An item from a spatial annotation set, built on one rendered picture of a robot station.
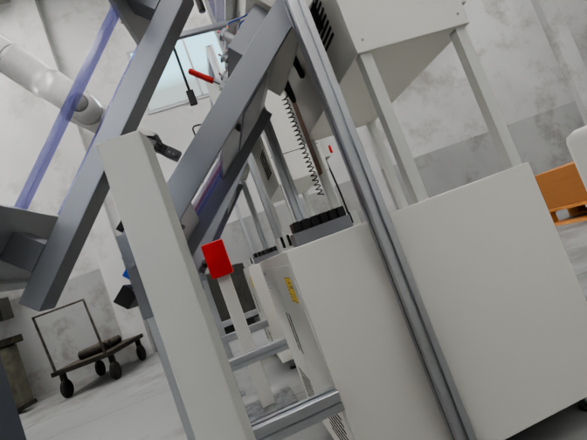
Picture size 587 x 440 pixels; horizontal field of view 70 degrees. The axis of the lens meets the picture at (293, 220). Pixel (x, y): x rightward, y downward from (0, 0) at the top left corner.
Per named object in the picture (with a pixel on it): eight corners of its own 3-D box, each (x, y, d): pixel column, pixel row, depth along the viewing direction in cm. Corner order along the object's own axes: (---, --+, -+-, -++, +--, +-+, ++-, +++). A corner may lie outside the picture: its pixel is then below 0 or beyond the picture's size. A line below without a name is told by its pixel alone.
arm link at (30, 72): (-3, 24, 104) (101, 97, 107) (27, 53, 120) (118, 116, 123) (-26, 52, 103) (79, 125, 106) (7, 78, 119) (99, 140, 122)
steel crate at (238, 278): (261, 312, 554) (243, 262, 559) (260, 323, 455) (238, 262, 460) (202, 335, 545) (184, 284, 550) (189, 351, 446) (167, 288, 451)
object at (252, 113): (237, 120, 94) (217, 109, 93) (231, 184, 158) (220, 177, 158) (302, 8, 100) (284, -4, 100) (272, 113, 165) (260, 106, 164)
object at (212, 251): (245, 427, 173) (183, 250, 178) (243, 409, 196) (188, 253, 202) (298, 402, 178) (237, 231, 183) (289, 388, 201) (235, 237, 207)
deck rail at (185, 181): (148, 272, 85) (120, 258, 84) (150, 272, 86) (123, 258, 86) (305, 3, 98) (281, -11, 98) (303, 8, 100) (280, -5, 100)
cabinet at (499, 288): (388, 536, 85) (283, 251, 90) (315, 421, 154) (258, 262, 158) (630, 404, 98) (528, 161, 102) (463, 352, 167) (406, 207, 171)
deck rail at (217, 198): (182, 274, 151) (166, 266, 150) (183, 274, 153) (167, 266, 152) (272, 113, 165) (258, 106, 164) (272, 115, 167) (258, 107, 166)
